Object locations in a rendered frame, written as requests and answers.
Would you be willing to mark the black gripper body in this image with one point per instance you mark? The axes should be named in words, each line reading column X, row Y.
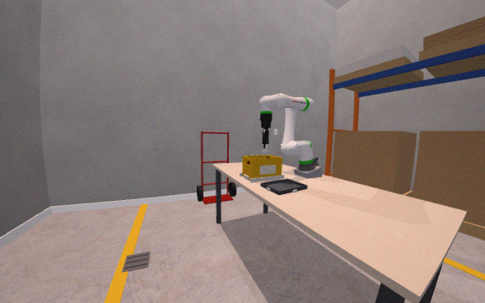
column 266, row 125

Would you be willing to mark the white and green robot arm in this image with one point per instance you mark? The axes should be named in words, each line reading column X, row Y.
column 290, row 147

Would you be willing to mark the yellow divided crate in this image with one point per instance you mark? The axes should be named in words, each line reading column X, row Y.
column 261, row 166

